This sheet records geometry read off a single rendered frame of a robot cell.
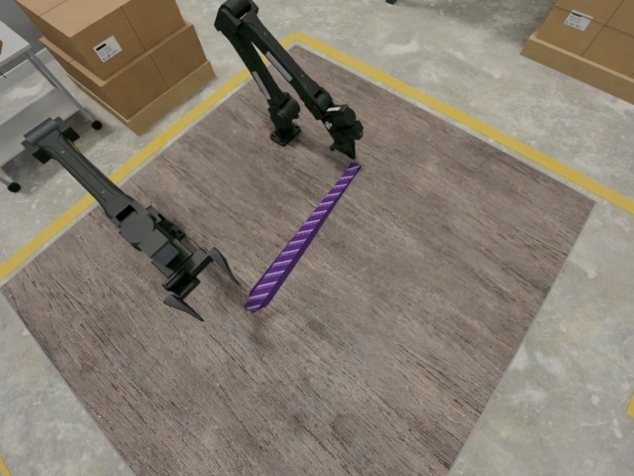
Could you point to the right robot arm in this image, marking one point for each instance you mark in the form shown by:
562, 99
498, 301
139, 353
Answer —
55, 139

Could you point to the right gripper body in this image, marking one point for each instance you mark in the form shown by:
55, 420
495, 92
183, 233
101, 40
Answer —
184, 280

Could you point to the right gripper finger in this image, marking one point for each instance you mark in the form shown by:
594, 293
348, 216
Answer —
217, 256
180, 304

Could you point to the purple striped necktie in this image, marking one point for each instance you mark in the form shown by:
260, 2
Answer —
266, 288

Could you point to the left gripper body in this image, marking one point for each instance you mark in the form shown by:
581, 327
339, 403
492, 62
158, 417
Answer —
341, 147

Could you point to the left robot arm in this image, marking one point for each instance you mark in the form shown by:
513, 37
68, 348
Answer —
244, 30

